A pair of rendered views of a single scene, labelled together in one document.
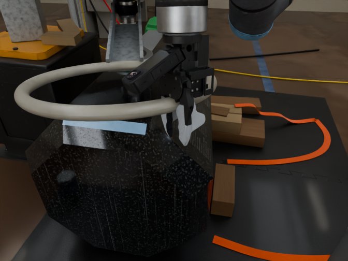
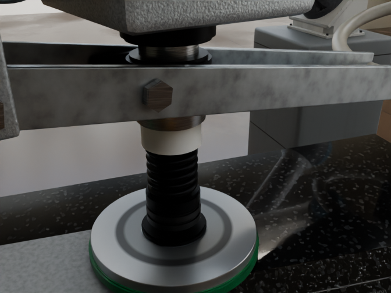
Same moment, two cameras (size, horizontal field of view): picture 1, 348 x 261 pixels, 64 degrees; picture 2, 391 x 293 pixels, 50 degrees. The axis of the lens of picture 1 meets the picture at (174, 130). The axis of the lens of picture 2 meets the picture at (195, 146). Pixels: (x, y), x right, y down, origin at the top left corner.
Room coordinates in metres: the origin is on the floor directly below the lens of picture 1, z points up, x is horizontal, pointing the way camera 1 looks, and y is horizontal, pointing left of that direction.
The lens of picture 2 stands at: (1.49, 0.61, 1.16)
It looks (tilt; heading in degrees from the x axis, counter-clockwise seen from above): 26 degrees down; 242
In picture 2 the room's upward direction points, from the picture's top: straight up
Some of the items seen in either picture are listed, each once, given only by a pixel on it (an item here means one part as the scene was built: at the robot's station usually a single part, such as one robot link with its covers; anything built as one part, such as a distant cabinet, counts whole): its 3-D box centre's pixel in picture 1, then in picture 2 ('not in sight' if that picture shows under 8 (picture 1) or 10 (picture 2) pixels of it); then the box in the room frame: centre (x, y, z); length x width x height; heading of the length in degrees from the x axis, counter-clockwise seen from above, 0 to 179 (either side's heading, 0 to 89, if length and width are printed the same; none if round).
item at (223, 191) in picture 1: (223, 188); not in sight; (1.13, -0.29, 0.07); 0.30 x 0.12 x 0.12; 169
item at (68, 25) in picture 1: (68, 26); not in sight; (1.87, 0.69, 0.80); 0.20 x 0.10 x 0.05; 32
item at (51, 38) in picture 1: (61, 38); not in sight; (1.63, 0.66, 0.81); 0.20 x 0.10 x 0.05; 84
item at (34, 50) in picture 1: (31, 39); not in sight; (1.74, 0.89, 0.76); 0.49 x 0.49 x 0.05; 76
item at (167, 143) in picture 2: not in sight; (171, 128); (1.31, 0.21, 0.97); 0.07 x 0.07 x 0.04
